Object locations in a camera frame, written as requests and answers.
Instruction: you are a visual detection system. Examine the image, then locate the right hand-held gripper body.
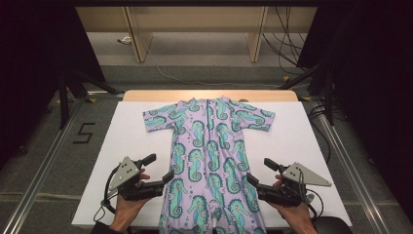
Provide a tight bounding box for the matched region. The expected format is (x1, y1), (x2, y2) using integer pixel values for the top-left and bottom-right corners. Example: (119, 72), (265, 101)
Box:
(257, 162), (333, 208)

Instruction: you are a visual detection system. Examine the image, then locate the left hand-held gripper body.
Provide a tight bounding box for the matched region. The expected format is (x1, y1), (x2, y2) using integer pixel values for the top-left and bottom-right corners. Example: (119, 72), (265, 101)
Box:
(108, 156), (166, 202)

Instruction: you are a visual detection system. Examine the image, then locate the purple seahorse print baby romper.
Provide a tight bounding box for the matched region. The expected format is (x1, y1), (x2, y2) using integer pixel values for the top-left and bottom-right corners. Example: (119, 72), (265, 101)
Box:
(142, 96), (277, 234)

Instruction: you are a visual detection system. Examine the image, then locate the person's right hand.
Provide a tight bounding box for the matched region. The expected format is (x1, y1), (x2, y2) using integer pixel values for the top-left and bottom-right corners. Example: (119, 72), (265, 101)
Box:
(268, 174), (319, 234)

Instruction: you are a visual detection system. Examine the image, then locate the person's left hand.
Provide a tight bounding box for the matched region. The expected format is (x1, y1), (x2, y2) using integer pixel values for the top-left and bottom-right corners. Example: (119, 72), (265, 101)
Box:
(109, 168), (152, 233)

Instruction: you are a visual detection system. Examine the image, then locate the black chair seat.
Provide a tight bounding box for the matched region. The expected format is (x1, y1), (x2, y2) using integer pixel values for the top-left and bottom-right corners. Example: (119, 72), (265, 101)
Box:
(313, 215), (355, 234)

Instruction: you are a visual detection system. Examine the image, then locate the light wooden table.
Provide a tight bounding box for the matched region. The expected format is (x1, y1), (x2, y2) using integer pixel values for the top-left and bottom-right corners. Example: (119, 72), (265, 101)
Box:
(122, 89), (299, 103)

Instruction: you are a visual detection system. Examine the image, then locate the black metal stand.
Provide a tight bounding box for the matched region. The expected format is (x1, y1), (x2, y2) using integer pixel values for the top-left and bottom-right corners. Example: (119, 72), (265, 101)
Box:
(278, 57), (336, 127)
(57, 66), (125, 131)

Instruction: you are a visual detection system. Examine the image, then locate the beige wooden desk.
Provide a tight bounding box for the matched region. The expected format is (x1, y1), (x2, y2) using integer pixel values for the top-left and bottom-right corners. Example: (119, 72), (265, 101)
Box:
(75, 6), (319, 64)

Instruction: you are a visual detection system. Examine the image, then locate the black curtain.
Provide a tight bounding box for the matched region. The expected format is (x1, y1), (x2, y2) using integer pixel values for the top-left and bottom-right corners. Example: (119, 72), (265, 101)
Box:
(0, 0), (106, 170)
(296, 0), (413, 225)

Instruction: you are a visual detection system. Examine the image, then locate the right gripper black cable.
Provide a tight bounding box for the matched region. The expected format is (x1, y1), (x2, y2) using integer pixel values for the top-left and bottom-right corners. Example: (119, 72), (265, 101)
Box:
(297, 170), (325, 222)

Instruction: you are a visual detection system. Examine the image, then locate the long metal floor rail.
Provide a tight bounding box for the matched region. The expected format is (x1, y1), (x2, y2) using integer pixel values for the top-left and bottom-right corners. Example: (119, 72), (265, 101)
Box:
(311, 100), (392, 234)
(0, 97), (86, 234)

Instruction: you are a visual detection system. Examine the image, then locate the bundle of black cables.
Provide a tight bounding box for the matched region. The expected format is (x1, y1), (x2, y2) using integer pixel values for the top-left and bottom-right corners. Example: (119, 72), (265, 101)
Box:
(262, 6), (314, 76)

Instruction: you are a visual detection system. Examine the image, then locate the black overhead frame bar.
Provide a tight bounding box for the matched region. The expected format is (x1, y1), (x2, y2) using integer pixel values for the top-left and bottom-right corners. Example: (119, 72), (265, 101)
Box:
(71, 0), (325, 8)

